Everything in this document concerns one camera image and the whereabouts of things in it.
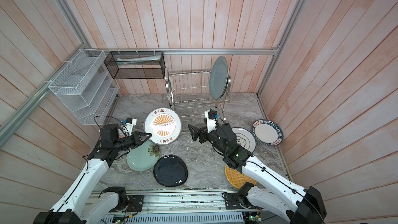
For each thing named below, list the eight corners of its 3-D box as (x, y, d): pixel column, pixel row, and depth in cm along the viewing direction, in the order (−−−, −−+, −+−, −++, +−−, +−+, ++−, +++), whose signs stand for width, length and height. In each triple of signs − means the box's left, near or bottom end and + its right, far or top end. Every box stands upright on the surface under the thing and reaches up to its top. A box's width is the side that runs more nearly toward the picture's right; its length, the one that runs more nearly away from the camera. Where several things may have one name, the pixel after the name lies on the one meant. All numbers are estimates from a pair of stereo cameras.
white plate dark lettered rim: (255, 145, 95) (256, 144, 93) (249, 121, 107) (249, 119, 105) (285, 145, 95) (287, 144, 93) (275, 121, 107) (277, 119, 105)
